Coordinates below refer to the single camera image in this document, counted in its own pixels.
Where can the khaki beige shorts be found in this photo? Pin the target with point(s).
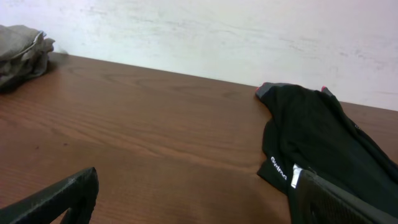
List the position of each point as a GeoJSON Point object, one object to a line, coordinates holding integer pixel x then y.
{"type": "Point", "coordinates": [19, 39]}

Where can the white cloth piece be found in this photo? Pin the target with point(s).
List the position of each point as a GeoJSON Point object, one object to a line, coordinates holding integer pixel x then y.
{"type": "Point", "coordinates": [296, 175]}

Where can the black garment with red trim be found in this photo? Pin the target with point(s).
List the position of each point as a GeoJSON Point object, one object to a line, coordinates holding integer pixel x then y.
{"type": "Point", "coordinates": [309, 128]}

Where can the folded grey shorts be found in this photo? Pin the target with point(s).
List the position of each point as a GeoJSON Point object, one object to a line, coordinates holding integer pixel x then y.
{"type": "Point", "coordinates": [16, 71]}

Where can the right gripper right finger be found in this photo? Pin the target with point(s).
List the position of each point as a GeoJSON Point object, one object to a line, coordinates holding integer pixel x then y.
{"type": "Point", "coordinates": [319, 201]}

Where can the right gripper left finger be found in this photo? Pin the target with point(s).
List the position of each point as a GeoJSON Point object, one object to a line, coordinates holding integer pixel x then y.
{"type": "Point", "coordinates": [73, 197]}

